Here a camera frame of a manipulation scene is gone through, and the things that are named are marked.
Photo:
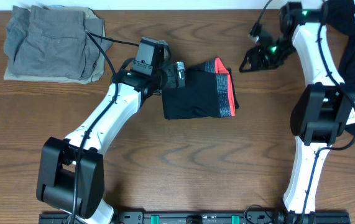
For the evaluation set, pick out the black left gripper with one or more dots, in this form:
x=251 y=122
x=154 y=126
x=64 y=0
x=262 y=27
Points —
x=173 y=82

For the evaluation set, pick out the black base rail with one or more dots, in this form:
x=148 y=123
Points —
x=196 y=217

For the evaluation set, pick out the folded grey trousers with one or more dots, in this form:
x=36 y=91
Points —
x=53 y=43

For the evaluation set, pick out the black garment pile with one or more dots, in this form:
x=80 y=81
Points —
x=340 y=16

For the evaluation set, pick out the black leggings with red waistband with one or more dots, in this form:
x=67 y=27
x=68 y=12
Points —
x=208 y=92

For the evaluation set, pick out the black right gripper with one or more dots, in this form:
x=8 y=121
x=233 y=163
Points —
x=258 y=61

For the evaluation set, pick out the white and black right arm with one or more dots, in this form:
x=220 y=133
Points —
x=318 y=118

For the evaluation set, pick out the folded beige garment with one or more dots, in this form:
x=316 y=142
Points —
x=53 y=79

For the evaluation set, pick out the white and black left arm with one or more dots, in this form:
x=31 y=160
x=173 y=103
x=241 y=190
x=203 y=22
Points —
x=71 y=173

